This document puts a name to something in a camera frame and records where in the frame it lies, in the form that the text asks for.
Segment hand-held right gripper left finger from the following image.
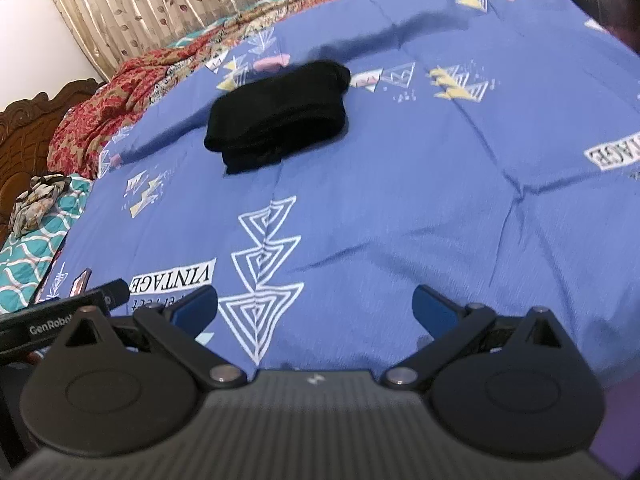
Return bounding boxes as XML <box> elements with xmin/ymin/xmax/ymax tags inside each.
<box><xmin>50</xmin><ymin>285</ymin><xmax>248</xmax><ymax>388</ymax></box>

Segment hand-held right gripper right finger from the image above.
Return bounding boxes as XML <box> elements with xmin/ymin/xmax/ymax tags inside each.
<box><xmin>382</xmin><ymin>284</ymin><xmax>568</xmax><ymax>388</ymax></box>

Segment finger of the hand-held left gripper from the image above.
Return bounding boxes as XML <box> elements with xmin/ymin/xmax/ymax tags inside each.
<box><xmin>92</xmin><ymin>278</ymin><xmax>132</xmax><ymax>311</ymax></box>

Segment black pants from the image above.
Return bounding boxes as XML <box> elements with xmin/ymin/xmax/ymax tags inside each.
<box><xmin>204</xmin><ymin>60</ymin><xmax>352</xmax><ymax>176</ymax></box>

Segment teal patterned cloth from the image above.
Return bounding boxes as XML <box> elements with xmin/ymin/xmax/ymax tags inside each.
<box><xmin>0</xmin><ymin>175</ymin><xmax>93</xmax><ymax>313</ymax></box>

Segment crumpled floral cloth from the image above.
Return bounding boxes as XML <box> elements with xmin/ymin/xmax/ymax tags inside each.
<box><xmin>10</xmin><ymin>174</ymin><xmax>73</xmax><ymax>238</ymax></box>

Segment blue printed bedsheet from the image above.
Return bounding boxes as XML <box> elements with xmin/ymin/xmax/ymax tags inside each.
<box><xmin>30</xmin><ymin>0</ymin><xmax>640</xmax><ymax>391</ymax></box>

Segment red floral blanket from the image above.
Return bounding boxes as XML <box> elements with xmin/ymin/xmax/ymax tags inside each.
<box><xmin>47</xmin><ymin>0</ymin><xmax>373</xmax><ymax>181</ymax></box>

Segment carved wooden headboard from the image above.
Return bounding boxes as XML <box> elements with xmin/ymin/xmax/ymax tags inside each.
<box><xmin>0</xmin><ymin>77</ymin><xmax>108</xmax><ymax>246</ymax></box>

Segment purple cloth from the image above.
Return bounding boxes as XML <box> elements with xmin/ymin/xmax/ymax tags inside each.
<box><xmin>592</xmin><ymin>385</ymin><xmax>640</xmax><ymax>480</ymax></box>

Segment beige leaf print curtain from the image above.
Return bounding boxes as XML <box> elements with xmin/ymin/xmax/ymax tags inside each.
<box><xmin>32</xmin><ymin>0</ymin><xmax>373</xmax><ymax>83</ymax></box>

